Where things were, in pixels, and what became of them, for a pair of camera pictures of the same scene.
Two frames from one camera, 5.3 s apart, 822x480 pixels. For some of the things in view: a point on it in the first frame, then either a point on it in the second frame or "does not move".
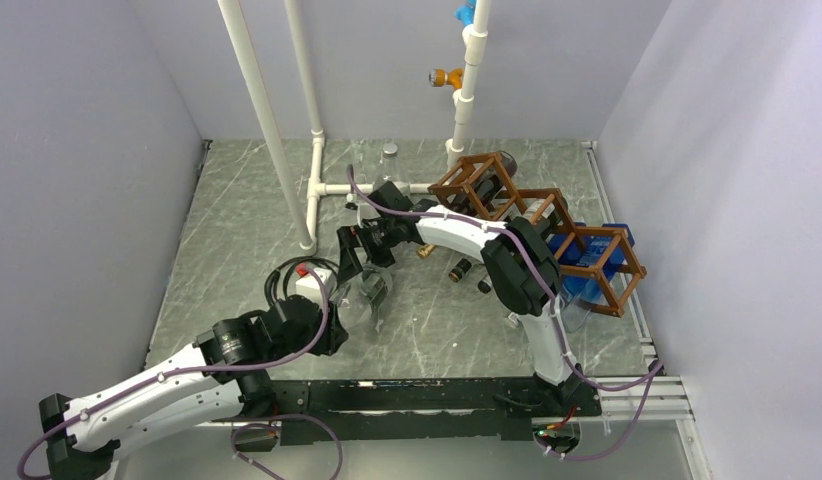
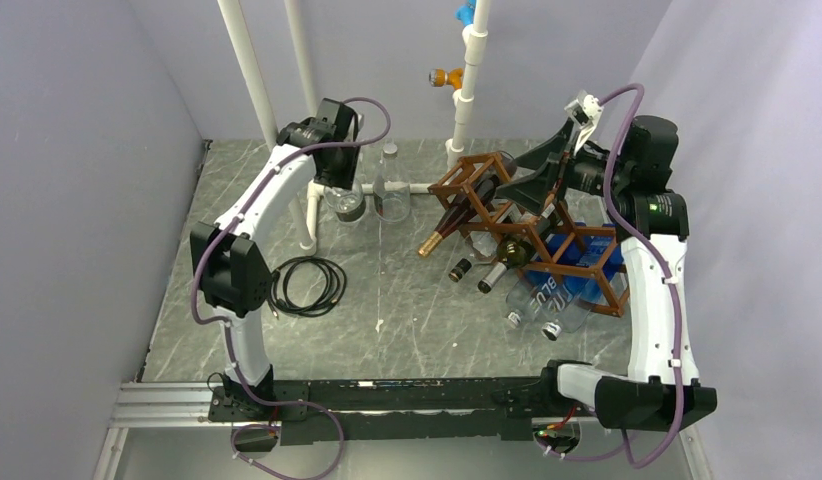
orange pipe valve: (438, 77) does not move
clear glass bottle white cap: (356, 309) -> (349, 204)
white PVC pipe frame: (316, 188) does not move
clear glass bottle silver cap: (390, 170) does not move
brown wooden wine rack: (606, 259) does not move
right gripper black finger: (350, 263) -> (552, 147)
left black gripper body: (325, 342) -> (343, 173)
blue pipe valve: (465, 12) does not move
